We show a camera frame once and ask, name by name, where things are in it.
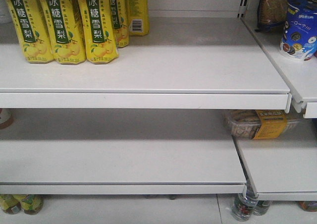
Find clear drink bottle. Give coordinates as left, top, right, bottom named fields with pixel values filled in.
left=231, top=194, right=258, bottom=222
left=253, top=200, right=272, bottom=216

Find blue cookie cup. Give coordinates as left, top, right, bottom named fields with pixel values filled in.
left=280, top=0, right=317, bottom=61

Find yellow lemon tea bottle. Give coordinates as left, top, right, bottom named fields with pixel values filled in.
left=13, top=194, right=44, bottom=215
left=0, top=194, right=21, bottom=215

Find packaged biscuit tray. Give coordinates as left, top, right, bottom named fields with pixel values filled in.
left=223, top=110, right=304, bottom=140

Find white metal shelf unit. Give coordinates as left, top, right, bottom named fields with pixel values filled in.
left=0, top=0, right=317, bottom=201

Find yellow pear drink bottle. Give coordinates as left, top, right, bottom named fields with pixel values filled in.
left=78, top=0, right=119, bottom=64
left=5, top=0, right=54, bottom=63
left=110, top=0, right=129, bottom=48
left=127, top=0, right=150, bottom=36
left=40, top=0, right=86, bottom=65

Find brown biscuit package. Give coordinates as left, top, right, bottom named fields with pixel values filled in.
left=257, top=0, right=288, bottom=32

